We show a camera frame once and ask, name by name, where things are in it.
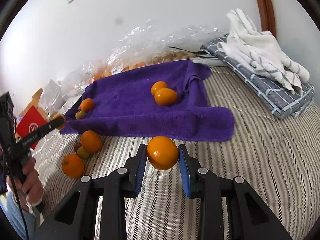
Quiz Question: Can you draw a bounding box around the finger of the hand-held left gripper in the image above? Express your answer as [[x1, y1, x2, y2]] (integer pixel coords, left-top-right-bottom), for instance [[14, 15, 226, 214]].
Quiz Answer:
[[17, 116, 66, 152]]

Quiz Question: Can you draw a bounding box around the person's left hand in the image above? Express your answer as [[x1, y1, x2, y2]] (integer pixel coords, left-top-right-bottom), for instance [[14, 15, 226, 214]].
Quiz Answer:
[[7, 158, 44, 209]]

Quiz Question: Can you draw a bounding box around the brown wooden door frame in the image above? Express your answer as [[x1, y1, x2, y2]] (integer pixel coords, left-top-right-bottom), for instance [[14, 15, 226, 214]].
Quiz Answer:
[[251, 0, 277, 34]]

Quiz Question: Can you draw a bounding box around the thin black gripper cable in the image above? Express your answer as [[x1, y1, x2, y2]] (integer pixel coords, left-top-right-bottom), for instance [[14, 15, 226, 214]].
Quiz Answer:
[[10, 177, 29, 240]]

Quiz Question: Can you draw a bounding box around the clear bag of brown fruits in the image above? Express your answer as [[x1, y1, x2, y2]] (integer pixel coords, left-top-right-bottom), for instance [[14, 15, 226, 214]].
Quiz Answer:
[[150, 22, 220, 63]]

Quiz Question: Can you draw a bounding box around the purple towel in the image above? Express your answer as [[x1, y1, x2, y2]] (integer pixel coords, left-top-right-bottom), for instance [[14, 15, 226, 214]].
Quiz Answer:
[[60, 60, 235, 143]]

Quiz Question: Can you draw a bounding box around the orange with stem mark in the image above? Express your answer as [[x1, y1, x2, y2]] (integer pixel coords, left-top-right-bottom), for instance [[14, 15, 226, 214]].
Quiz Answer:
[[62, 154, 85, 178]]

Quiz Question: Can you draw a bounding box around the white plastic bag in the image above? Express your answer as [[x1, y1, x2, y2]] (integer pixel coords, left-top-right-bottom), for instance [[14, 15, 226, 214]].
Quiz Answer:
[[39, 79, 83, 110]]

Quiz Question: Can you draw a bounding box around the person's left forearm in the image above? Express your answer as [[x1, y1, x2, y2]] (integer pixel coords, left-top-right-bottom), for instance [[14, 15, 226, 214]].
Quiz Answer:
[[0, 192, 44, 240]]

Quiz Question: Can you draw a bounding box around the striped bed quilt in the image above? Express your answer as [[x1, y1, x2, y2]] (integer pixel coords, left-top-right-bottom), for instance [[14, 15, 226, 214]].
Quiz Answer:
[[32, 66, 320, 240]]

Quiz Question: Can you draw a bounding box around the red paper bag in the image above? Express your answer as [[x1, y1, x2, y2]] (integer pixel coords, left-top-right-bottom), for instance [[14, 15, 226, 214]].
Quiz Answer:
[[15, 105, 49, 150]]

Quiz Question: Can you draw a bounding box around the oval orange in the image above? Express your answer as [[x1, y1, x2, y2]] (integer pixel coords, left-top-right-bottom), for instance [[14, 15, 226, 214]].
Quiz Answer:
[[154, 88, 178, 106]]

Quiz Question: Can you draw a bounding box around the grey checked folded cloth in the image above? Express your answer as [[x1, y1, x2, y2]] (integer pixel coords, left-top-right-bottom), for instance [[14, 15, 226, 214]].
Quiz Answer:
[[200, 34, 316, 119]]

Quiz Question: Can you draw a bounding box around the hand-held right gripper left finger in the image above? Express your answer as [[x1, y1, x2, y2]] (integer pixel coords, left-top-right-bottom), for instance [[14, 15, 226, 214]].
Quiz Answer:
[[37, 144, 148, 240]]

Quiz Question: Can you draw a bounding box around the small orange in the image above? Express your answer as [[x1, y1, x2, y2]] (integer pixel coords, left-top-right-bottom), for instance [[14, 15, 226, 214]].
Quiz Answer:
[[151, 81, 168, 96]]

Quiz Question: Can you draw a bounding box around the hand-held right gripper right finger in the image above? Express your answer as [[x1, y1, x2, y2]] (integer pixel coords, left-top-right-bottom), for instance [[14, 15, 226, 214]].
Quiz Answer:
[[178, 144, 293, 240]]

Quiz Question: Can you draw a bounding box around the white striped towel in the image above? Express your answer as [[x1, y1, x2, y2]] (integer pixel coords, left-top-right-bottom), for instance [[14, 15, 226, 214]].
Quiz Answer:
[[217, 8, 310, 95]]

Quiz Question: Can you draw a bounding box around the clear plastic bag of oranges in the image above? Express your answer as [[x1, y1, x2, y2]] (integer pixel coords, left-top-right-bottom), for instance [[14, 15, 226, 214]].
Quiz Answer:
[[82, 19, 175, 85]]

